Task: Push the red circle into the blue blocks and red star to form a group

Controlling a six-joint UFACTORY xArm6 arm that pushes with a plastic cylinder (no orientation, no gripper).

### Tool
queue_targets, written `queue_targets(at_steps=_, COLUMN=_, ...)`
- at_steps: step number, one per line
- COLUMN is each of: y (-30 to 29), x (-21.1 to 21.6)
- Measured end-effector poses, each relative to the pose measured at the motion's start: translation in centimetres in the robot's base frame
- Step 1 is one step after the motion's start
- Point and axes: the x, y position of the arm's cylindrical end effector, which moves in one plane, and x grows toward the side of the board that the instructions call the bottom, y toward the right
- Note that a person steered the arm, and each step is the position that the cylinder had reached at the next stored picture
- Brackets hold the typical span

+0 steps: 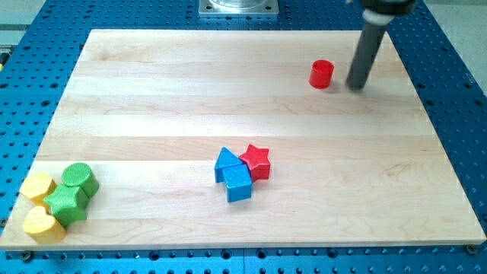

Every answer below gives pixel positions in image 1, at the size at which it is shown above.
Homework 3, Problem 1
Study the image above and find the blue cube block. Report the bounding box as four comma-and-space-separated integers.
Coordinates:
222, 164, 253, 202

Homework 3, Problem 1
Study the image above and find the green star block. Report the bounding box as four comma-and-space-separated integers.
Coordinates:
43, 184, 90, 227

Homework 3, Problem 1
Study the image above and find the red star block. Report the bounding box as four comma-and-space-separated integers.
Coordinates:
239, 144, 271, 183

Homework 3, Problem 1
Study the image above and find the blue triangle block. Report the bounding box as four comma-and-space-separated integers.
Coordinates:
214, 147, 243, 183

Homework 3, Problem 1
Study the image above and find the red cylinder block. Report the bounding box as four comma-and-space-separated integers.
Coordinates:
308, 59, 335, 89

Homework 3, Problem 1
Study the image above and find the yellow pentagon block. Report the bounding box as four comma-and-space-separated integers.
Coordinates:
20, 172, 57, 208

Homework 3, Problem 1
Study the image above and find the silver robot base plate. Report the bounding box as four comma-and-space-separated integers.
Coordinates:
199, 0, 279, 16

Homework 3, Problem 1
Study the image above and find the green cylinder block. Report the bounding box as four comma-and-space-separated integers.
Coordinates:
62, 162, 100, 198

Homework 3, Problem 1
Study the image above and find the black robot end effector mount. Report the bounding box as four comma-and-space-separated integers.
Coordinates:
359, 0, 417, 16

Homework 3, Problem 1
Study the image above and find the yellow heart block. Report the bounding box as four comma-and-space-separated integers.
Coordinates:
23, 205, 67, 244

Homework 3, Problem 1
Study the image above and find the blue perforated metal table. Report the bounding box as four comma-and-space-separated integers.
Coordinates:
1, 1, 486, 273

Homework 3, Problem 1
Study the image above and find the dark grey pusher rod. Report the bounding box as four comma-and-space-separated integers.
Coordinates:
346, 10, 389, 90

